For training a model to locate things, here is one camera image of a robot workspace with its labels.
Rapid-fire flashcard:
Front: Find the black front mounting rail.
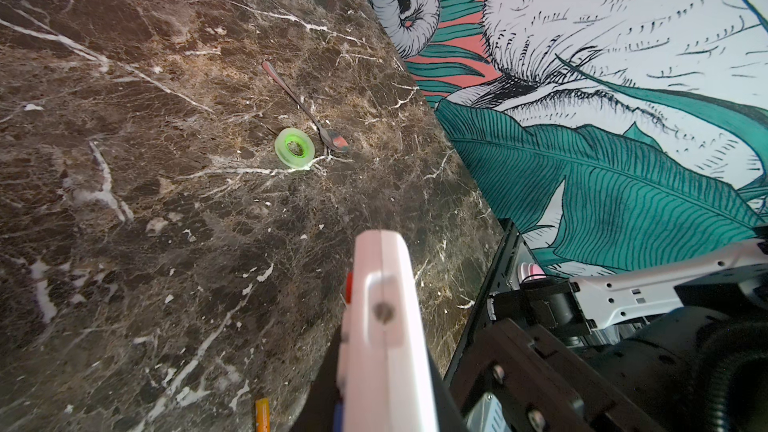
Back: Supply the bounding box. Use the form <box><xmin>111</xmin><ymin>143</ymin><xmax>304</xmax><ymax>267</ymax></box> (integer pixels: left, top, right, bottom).
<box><xmin>443</xmin><ymin>219</ymin><xmax>527</xmax><ymax>387</ymax></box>

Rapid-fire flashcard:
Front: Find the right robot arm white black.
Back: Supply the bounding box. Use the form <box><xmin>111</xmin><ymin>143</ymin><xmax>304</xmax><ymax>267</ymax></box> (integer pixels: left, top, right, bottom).
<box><xmin>436</xmin><ymin>226</ymin><xmax>767</xmax><ymax>431</ymax></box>

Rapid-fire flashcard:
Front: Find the orange AAA battery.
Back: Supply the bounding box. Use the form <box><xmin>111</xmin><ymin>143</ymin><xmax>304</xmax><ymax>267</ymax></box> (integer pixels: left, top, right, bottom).
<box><xmin>254</xmin><ymin>398</ymin><xmax>271</xmax><ymax>432</ymax></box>

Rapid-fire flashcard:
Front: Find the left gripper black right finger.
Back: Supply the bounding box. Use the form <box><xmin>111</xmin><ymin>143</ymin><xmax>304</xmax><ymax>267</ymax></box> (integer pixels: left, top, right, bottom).
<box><xmin>428</xmin><ymin>354</ymin><xmax>468</xmax><ymax>432</ymax></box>

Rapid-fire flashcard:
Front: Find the green tape roll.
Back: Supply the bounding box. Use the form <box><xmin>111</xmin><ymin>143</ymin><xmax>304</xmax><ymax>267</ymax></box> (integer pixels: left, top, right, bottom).
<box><xmin>274</xmin><ymin>128</ymin><xmax>315</xmax><ymax>169</ymax></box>

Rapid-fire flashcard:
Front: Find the small metal spoon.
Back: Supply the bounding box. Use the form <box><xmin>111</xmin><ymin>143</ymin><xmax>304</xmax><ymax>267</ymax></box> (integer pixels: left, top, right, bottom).
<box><xmin>261</xmin><ymin>61</ymin><xmax>349</xmax><ymax>153</ymax></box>

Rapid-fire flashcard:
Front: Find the white remote control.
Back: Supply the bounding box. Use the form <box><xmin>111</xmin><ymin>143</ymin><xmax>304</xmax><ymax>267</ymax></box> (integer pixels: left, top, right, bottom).
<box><xmin>336</xmin><ymin>230</ymin><xmax>439</xmax><ymax>431</ymax></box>

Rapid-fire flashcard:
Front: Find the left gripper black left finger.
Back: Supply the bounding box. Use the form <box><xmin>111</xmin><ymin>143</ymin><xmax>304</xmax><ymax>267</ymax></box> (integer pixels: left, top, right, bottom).
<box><xmin>291</xmin><ymin>326</ymin><xmax>341</xmax><ymax>432</ymax></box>

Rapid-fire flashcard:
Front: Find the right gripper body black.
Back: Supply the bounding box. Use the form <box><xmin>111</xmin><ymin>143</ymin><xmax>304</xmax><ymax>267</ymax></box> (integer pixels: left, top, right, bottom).
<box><xmin>449</xmin><ymin>319</ymin><xmax>660</xmax><ymax>431</ymax></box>

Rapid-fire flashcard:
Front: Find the pink push button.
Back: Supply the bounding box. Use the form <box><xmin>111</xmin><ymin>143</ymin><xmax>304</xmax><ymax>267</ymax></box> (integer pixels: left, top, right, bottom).
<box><xmin>518</xmin><ymin>262</ymin><xmax>547</xmax><ymax>284</ymax></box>

